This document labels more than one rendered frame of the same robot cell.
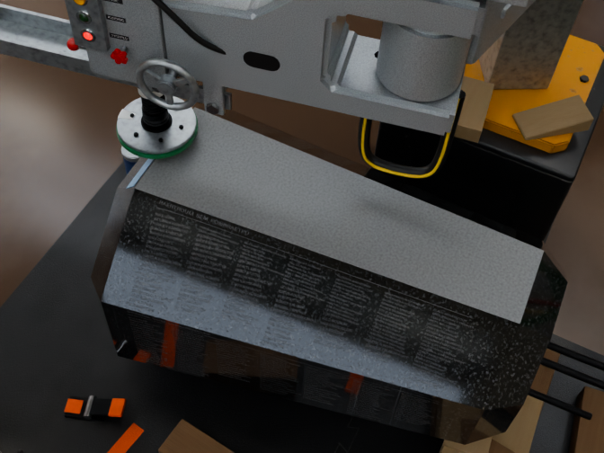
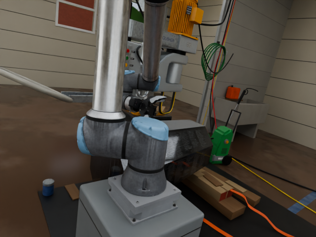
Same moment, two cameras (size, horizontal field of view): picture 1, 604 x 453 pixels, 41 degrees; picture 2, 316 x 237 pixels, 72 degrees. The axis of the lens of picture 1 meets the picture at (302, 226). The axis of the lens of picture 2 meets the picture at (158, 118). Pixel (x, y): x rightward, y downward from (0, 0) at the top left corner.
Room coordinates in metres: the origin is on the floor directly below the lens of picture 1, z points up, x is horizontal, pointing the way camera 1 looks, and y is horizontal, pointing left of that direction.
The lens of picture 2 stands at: (0.31, 1.83, 1.43)
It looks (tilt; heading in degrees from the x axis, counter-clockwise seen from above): 15 degrees down; 298
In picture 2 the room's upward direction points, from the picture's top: 10 degrees clockwise
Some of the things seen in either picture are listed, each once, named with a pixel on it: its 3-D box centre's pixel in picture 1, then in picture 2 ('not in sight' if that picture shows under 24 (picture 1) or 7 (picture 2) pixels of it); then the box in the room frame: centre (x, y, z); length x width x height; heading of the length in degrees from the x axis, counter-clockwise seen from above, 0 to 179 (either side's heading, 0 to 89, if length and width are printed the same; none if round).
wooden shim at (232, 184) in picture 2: not in sight; (235, 186); (0.50, -0.84, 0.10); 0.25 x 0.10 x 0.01; 160
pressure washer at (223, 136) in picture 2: not in sight; (222, 136); (0.96, -1.63, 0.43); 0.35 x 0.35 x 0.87; 52
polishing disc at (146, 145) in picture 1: (156, 124); not in sight; (1.48, 0.41, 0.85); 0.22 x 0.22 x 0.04
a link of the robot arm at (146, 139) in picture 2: not in sight; (146, 141); (0.73, 1.12, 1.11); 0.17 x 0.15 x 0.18; 30
